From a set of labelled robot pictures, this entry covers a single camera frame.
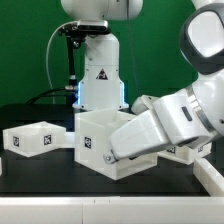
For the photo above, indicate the white right rail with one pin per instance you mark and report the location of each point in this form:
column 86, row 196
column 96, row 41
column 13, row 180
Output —
column 209, row 177

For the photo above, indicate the white front rail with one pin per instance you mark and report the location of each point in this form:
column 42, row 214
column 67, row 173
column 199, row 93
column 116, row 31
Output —
column 112, row 210

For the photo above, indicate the large white drawer cabinet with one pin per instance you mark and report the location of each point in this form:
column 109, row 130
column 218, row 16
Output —
column 92, row 132

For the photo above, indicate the white rail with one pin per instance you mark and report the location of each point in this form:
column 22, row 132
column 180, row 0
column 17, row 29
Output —
column 112, row 210
column 209, row 177

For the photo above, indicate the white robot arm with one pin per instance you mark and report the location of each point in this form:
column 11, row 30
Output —
column 201, row 43

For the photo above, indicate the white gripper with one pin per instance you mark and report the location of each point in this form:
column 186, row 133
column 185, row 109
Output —
column 171, row 122

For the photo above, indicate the white drawer box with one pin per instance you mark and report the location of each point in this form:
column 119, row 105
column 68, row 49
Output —
column 185, row 155
column 34, row 139

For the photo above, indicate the black camera on stand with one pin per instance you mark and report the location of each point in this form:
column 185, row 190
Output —
column 76, row 33

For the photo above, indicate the white marker base plate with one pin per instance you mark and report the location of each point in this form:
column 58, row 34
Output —
column 69, row 140

